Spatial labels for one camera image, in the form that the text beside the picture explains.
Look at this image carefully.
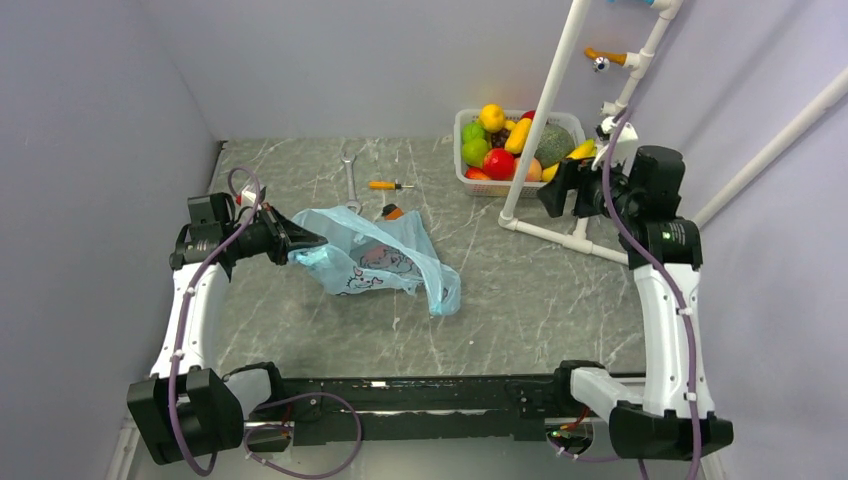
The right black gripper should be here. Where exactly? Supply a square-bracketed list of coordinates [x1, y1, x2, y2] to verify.
[535, 149, 640, 224]

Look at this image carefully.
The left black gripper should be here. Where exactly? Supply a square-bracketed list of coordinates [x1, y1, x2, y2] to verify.
[224, 203, 327, 266]

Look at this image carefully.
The light blue plastic bag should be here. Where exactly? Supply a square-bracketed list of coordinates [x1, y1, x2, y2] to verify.
[293, 206, 461, 316]

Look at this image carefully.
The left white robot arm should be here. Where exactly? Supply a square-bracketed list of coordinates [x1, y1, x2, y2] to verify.
[127, 193, 327, 466]

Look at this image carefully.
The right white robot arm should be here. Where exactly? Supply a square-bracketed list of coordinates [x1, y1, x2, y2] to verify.
[538, 145, 734, 461]

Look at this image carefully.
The peach fruit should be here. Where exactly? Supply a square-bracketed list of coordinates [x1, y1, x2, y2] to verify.
[513, 158, 543, 183]

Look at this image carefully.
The yellow mango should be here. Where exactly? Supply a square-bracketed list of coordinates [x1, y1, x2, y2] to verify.
[504, 118, 532, 154]

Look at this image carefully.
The silver wrench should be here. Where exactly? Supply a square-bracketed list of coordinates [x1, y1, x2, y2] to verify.
[340, 152, 362, 215]

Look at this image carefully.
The white plastic fruit basket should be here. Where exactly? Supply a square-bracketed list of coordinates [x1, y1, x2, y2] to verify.
[452, 108, 587, 198]

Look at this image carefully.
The green lime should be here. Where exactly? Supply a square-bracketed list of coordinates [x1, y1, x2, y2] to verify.
[460, 137, 491, 169]

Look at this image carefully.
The yellow lemon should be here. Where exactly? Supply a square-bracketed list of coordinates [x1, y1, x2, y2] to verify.
[478, 104, 506, 133]

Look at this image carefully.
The orange black small brush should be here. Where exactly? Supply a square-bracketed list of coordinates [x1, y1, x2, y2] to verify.
[381, 203, 405, 221]

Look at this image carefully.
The orange faucet tap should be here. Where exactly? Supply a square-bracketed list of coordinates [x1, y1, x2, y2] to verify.
[584, 47, 627, 73]

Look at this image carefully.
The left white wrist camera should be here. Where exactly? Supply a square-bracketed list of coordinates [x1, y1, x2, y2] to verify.
[235, 185, 267, 209]

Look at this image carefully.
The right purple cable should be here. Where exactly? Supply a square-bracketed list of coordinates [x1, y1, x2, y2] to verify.
[547, 109, 704, 480]

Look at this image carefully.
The purple cable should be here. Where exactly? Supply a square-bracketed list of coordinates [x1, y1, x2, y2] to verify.
[547, 109, 704, 480]
[166, 165, 364, 480]

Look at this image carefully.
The orange handled screwdriver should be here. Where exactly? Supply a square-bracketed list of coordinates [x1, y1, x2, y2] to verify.
[368, 181, 413, 191]

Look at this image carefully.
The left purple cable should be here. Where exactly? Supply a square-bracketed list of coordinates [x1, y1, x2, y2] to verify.
[166, 165, 364, 480]

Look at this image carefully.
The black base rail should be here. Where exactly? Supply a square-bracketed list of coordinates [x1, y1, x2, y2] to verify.
[248, 373, 584, 446]

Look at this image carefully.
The white pvc pipe frame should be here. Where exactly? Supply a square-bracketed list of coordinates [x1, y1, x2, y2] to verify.
[498, 0, 848, 268]

